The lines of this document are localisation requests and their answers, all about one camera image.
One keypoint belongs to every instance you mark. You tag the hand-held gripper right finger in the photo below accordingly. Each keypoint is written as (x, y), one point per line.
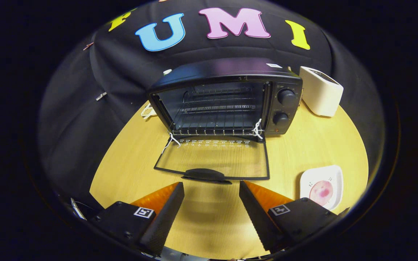
(256, 217)

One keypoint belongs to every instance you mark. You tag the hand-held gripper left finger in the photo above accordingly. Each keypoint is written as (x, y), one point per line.
(165, 221)

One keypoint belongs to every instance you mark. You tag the pink ham slice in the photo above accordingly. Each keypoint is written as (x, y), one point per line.
(321, 192)

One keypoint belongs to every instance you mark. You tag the white square dish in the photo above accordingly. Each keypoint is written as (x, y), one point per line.
(334, 175)

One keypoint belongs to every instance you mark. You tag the black toaster oven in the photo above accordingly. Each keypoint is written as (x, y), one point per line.
(230, 69)

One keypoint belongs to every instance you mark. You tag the white toaster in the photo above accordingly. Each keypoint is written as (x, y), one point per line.
(321, 96)

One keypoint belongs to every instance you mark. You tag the small dish of seeds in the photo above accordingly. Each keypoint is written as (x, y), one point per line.
(147, 111)

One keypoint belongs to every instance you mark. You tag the silver metal clip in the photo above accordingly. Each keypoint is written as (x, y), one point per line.
(101, 96)

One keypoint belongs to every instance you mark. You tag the black backdrop cloth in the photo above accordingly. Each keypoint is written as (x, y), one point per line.
(122, 72)

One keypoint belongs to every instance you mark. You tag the reddish clothespin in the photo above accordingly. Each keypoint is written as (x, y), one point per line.
(88, 46)

